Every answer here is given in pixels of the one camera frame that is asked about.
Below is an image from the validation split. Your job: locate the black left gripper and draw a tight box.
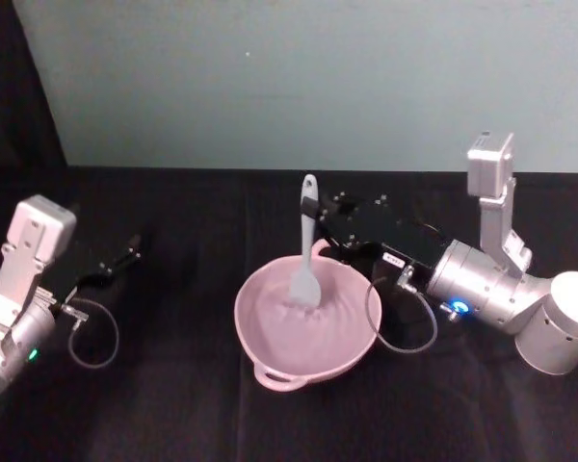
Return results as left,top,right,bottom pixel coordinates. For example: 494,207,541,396
45,233,145,314

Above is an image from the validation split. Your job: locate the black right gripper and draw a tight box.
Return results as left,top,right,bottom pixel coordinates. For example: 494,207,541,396
302,191,453,295

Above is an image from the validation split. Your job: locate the grey silicone spatula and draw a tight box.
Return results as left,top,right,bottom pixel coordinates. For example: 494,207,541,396
288,173,324,312

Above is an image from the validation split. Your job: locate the black table cloth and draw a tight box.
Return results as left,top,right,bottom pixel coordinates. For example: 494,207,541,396
0,162,578,462

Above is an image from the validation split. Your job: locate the black drape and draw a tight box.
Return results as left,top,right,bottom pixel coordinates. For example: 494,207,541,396
0,0,69,168

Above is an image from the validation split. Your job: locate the thin left gripper cable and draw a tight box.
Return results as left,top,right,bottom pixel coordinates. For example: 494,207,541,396
63,296,121,372

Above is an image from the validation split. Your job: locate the thin gripper cable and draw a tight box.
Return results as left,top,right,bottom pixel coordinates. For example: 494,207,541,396
365,266,440,356
63,296,121,372

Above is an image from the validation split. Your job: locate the thin right gripper cable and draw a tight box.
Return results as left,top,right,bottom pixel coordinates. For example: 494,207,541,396
365,266,440,356

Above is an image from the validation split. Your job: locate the pink bowl with handles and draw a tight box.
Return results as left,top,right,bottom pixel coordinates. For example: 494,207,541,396
234,239,384,393

